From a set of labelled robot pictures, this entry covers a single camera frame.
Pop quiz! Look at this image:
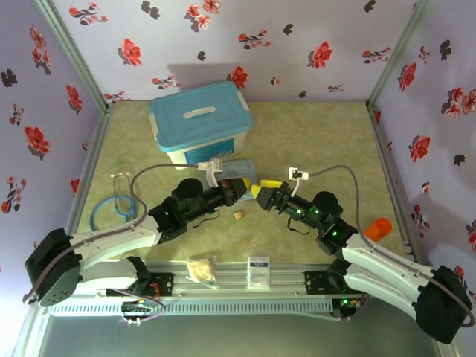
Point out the light blue cartoon tin box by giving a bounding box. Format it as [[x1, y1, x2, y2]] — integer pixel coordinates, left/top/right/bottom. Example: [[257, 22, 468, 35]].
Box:
[[221, 158, 258, 182]]

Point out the clear bag with beige contents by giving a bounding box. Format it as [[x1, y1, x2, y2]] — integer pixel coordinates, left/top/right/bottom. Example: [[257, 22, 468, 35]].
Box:
[[185, 254, 219, 288]]

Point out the orange plastic cup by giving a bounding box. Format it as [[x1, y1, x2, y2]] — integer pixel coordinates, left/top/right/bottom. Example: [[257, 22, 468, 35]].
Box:
[[364, 218, 393, 243]]

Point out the white packet with blue label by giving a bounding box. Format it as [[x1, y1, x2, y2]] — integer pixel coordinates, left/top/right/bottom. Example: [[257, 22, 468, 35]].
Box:
[[246, 254, 271, 289]]

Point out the blue-lidded plastic storage box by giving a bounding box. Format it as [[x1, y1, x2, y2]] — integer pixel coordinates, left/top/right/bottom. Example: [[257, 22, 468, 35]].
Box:
[[148, 81, 254, 170]]

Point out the blue stethoscope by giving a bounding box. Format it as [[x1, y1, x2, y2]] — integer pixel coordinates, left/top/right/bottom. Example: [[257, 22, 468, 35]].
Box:
[[90, 170, 138, 234]]

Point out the small circuit board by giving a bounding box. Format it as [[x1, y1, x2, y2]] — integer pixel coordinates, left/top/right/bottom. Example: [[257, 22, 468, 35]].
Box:
[[121, 300, 157, 317]]

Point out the black right gripper cable loop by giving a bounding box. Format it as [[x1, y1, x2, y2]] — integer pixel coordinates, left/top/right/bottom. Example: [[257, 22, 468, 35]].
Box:
[[286, 217, 311, 236]]

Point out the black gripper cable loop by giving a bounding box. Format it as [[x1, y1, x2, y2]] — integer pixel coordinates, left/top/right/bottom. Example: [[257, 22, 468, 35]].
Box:
[[191, 210, 221, 229], [286, 217, 311, 236]]

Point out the black left gripper cable loop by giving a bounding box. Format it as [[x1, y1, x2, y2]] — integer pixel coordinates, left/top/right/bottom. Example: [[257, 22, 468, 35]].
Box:
[[191, 210, 221, 229]]

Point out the aluminium frame side rail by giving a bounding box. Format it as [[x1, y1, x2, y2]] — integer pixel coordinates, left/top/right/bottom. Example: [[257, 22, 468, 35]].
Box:
[[63, 107, 113, 234], [367, 103, 424, 266]]

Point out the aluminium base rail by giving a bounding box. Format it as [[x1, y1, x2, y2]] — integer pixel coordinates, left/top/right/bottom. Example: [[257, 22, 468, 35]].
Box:
[[144, 261, 335, 297]]

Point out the white slotted cable duct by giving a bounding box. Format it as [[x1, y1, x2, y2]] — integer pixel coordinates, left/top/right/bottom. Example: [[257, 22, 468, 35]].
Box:
[[47, 298, 335, 318]]

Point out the aluminium frame post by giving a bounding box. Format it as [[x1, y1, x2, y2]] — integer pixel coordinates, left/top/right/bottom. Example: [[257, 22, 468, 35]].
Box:
[[34, 0, 113, 112], [367, 0, 435, 109]]

